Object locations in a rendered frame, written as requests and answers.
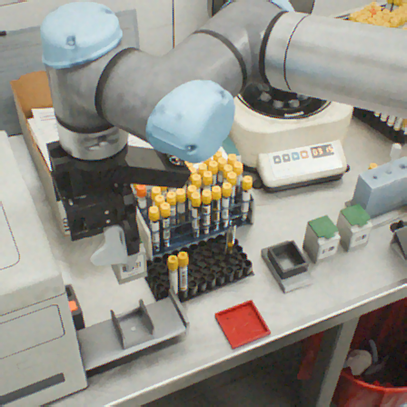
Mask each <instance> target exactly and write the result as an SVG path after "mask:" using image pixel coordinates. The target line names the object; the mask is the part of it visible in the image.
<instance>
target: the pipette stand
mask: <svg viewBox="0 0 407 407"><path fill-rule="evenodd" d="M389 166H390V163H387V164H384V165H381V166H379V167H377V168H372V169H370V170H367V171H364V172H362V173H359V174H358V177H357V184H356V187H355V190H354V194H353V197H352V200H350V201H348V202H345V204H344V205H345V206H346V207H348V206H354V205H356V204H359V205H360V206H362V208H363V209H364V210H365V211H366V213H367V214H369V215H370V217H371V218H372V219H371V224H372V228H373V227H376V226H380V225H382V224H385V223H388V222H390V221H393V220H395V219H397V218H400V217H402V216H404V215H406V214H407V205H406V204H407V158H406V157H405V156H404V157H403V158H400V159H398V160H395V161H394V163H393V166H392V169H391V172H390V173H389V174H388V173H387V171H388V168H389Z"/></svg>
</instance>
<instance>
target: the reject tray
mask: <svg viewBox="0 0 407 407"><path fill-rule="evenodd" d="M214 316H215V317H216V319H217V321H218V323H219V324H220V327H221V329H222V331H223V334H224V336H225V337H226V338H227V340H228V342H229V343H230V345H231V347H232V348H233V350H234V349H236V348H239V347H240V346H243V345H245V344H247V343H249V342H253V341H256V340H258V339H262V338H264V337H266V336H269V335H271V331H270V329H269V327H268V326H267V324H266V322H265V321H264V319H263V318H262V316H261V315H260V313H259V312H258V308H257V307H256V305H255V303H254V302H253V299H251V300H248V301H245V302H243V303H239V304H237V305H235V306H233V307H230V308H228V309H225V310H222V311H220V312H218V313H216V314H215V315H214Z"/></svg>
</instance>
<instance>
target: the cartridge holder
mask: <svg viewBox="0 0 407 407"><path fill-rule="evenodd" d="M261 255H262V257H263V258H264V260H265V261H266V262H267V264H268V265H269V267H270V269H271V270H272V272H273V274H274V276H275V278H276V280H277V282H278V283H279V284H280V285H281V287H282V289H283V291H284V292H285V293H286V292H289V291H291V290H294V289H296V288H298V287H301V286H304V285H306V284H308V283H312V282H313V277H312V275H311V274H310V272H309V271H308V266H309V262H307V260H306V259H305V257H304V256H303V254H302V252H301V251H300V249H299V248H298V246H297V245H296V243H295V241H294V240H293V241H290V242H289V241H286V242H283V243H276V244H274V245H271V246H268V247H265V248H263V249H261Z"/></svg>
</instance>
